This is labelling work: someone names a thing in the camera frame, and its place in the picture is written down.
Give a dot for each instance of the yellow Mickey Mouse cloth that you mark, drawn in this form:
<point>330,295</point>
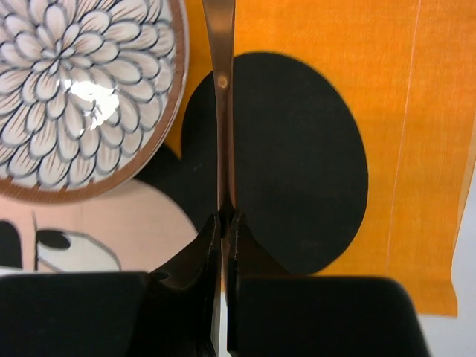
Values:
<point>354,152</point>

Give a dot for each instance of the copper knife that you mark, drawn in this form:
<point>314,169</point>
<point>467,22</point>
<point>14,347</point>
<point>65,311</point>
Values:
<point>220,19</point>

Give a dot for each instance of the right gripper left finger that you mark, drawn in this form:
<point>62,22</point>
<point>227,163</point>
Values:
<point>171,311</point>

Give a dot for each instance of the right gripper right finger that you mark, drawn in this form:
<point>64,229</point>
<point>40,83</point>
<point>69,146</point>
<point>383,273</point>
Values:
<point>274,313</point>

